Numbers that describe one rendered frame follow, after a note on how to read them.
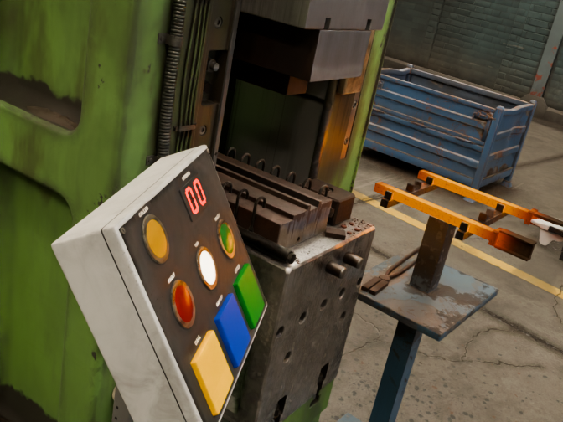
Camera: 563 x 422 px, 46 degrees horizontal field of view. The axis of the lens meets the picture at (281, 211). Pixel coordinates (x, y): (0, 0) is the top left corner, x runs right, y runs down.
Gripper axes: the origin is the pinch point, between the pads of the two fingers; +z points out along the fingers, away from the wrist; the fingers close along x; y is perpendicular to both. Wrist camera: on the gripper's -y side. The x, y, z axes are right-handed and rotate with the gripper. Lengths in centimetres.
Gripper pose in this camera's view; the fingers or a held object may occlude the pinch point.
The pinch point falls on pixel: (539, 218)
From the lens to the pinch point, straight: 184.9
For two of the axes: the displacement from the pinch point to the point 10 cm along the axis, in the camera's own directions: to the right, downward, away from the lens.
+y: -1.8, 9.1, 3.7
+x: 6.1, -1.9, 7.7
